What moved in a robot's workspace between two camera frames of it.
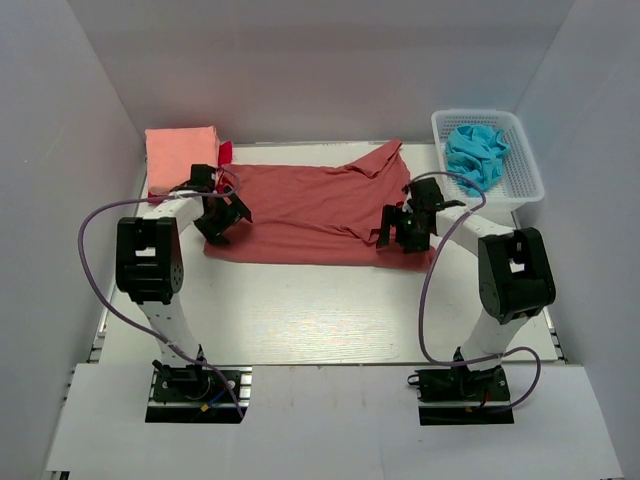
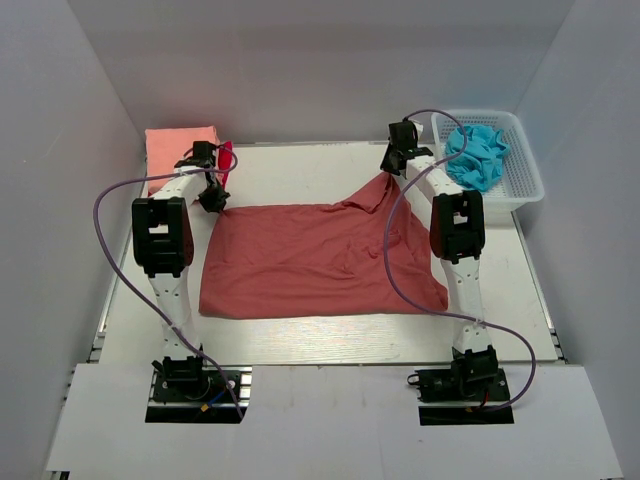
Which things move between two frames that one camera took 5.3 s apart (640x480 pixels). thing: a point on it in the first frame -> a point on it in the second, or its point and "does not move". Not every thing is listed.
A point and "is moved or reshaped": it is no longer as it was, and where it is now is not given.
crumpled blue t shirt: (476, 153) does not move
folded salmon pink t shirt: (172, 151) does not move
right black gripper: (395, 215) -> (387, 165)
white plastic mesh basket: (519, 181) does not move
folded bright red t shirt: (225, 158) does not move
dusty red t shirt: (320, 214) is moved or reshaped
